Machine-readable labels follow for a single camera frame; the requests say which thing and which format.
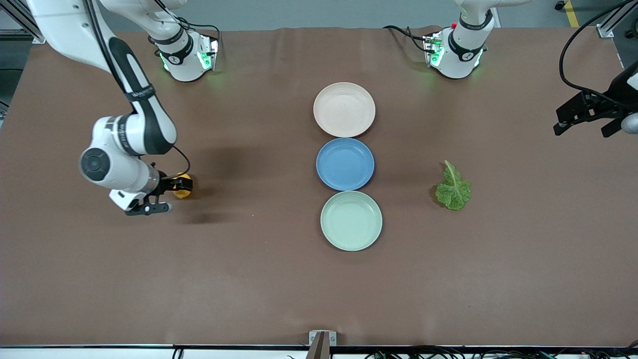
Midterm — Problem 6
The yellow lemon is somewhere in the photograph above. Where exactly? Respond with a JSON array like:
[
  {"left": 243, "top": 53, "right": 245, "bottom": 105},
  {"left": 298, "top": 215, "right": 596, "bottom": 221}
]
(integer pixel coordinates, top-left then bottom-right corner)
[{"left": 172, "top": 173, "right": 194, "bottom": 199}]

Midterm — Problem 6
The green lettuce leaf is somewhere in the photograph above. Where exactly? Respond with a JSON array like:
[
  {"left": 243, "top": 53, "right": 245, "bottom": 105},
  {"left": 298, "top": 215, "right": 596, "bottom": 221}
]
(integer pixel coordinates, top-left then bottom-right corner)
[{"left": 435, "top": 160, "right": 472, "bottom": 211}]

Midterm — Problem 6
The brown table cover mat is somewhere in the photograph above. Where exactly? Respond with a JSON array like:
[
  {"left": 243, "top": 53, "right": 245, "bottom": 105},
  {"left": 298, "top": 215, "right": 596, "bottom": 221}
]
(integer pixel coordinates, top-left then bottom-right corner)
[{"left": 0, "top": 26, "right": 638, "bottom": 347}]

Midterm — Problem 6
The blue plate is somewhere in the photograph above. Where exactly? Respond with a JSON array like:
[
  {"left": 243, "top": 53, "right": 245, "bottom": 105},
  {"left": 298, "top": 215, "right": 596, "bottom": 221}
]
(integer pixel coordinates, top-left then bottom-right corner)
[{"left": 316, "top": 138, "right": 375, "bottom": 191}]

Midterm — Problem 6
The pale green plate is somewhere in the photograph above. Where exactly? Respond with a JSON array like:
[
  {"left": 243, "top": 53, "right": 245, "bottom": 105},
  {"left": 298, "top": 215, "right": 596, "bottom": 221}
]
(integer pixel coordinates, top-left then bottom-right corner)
[{"left": 320, "top": 190, "right": 383, "bottom": 251}]

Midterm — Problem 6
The beige plate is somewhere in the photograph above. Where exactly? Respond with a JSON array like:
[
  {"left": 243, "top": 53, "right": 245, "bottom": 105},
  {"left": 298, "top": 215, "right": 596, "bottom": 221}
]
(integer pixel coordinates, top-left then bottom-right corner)
[{"left": 313, "top": 82, "right": 376, "bottom": 138}]

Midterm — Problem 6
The aluminium frame profile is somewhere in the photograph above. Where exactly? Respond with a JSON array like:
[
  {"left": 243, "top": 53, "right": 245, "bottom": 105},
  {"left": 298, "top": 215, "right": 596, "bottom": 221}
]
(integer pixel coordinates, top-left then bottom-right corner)
[
  {"left": 596, "top": 0, "right": 638, "bottom": 38},
  {"left": 0, "top": 0, "right": 48, "bottom": 44}
]

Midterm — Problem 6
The black right arm base cable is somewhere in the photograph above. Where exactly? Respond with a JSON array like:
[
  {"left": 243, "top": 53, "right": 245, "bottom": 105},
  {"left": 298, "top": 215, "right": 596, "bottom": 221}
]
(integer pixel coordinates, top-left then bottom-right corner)
[{"left": 152, "top": 0, "right": 222, "bottom": 50}]

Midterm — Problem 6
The black arm base cable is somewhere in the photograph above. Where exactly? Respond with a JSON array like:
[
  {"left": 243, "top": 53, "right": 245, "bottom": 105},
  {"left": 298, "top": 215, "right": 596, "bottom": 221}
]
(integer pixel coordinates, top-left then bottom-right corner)
[
  {"left": 383, "top": 25, "right": 430, "bottom": 53},
  {"left": 152, "top": 0, "right": 222, "bottom": 50}
]

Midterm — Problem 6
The white table edge rail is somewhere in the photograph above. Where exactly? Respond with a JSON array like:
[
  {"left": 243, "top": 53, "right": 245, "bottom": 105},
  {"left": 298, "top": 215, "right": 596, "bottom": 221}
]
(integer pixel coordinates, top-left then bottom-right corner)
[{"left": 0, "top": 345, "right": 638, "bottom": 359}]

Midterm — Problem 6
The black left arm base cable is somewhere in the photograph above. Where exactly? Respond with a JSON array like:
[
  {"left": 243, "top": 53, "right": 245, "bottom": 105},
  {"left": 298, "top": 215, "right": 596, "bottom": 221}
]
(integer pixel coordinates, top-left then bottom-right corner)
[{"left": 383, "top": 25, "right": 430, "bottom": 53}]

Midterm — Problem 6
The silver camera mount bracket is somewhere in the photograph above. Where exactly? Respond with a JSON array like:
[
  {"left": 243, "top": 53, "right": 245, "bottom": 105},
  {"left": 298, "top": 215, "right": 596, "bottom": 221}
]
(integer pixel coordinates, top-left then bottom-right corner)
[{"left": 306, "top": 330, "right": 337, "bottom": 359}]

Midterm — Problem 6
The black cable bundle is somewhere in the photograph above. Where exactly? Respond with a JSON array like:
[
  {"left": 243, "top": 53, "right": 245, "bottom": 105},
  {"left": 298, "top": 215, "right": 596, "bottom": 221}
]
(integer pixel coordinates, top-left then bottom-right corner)
[{"left": 364, "top": 343, "right": 638, "bottom": 359}]

